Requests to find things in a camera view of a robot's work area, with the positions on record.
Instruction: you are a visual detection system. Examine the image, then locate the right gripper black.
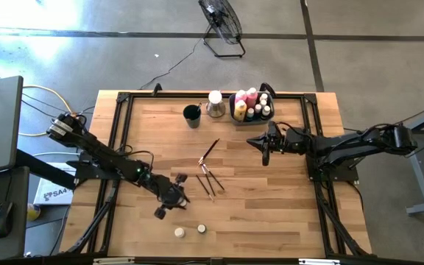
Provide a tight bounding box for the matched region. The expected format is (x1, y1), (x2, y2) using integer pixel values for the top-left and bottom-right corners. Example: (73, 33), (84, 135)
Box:
(246, 120), (311, 166)

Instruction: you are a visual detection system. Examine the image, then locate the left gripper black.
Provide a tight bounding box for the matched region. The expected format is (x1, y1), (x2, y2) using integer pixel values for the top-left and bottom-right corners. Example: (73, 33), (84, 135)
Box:
(154, 172), (191, 221)

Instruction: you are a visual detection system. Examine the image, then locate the large yellow paint bottle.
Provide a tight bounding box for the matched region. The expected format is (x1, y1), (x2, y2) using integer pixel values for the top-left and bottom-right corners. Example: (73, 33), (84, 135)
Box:
(233, 99), (248, 123)

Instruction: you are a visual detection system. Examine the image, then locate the large pink paint bottle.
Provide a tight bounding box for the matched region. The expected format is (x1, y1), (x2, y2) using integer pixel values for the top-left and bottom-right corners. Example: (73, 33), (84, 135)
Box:
(234, 89), (248, 106)
(246, 87), (259, 108)

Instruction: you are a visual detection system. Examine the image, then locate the teal plastic bin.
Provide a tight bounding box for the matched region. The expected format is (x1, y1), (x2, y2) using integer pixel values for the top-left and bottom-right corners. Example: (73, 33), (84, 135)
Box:
(228, 91), (276, 127)

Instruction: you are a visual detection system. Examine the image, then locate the white bulb on metal base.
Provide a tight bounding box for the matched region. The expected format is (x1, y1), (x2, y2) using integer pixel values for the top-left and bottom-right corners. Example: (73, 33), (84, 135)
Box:
(205, 90), (227, 119)

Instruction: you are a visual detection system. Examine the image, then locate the teal ribbed plastic cup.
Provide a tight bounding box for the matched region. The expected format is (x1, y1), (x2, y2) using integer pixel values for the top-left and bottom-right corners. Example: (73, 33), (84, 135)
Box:
(183, 104), (202, 129)

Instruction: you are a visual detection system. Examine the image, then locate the white printed cardboard box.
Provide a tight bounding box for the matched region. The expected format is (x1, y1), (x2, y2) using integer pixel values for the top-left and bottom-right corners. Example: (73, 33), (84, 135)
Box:
(34, 163), (77, 206)

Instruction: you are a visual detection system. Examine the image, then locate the black floor fan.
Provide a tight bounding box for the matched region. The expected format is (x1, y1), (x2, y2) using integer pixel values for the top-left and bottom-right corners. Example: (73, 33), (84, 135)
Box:
(198, 0), (247, 59)

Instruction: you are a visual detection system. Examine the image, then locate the yellow round object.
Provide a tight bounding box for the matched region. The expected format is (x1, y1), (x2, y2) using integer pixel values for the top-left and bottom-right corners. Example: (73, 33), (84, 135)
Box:
(27, 203), (42, 222)

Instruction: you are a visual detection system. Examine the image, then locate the grey metal table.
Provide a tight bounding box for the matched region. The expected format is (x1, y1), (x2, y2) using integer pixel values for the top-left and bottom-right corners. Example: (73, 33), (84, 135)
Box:
(383, 102), (424, 217)

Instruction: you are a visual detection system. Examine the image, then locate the dark side desk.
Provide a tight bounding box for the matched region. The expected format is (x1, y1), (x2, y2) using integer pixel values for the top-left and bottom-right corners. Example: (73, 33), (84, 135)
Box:
(0, 165), (31, 262)

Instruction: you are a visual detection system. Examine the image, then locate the black computer mouse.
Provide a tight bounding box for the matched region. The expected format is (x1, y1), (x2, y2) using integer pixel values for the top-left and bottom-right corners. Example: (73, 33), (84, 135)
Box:
(0, 201), (14, 239)

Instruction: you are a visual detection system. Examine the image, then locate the white bar on frame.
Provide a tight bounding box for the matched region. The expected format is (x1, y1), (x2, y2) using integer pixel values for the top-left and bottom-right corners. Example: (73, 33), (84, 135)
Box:
(93, 257), (136, 265)
(298, 258), (342, 265)

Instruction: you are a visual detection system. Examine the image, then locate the black fan cable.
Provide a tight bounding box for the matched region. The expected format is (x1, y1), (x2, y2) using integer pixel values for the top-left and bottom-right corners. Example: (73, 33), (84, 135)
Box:
(138, 35), (208, 91)

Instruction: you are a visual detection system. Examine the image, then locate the yellow floor cable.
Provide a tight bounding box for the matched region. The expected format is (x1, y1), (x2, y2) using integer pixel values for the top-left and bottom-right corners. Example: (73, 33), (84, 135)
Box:
(18, 85), (72, 138)

